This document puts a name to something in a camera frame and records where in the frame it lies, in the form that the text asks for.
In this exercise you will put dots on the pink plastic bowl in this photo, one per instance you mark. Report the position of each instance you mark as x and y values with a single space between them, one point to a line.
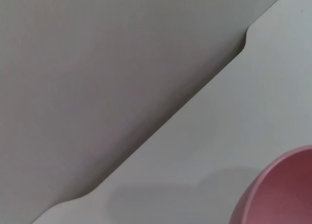
280 190

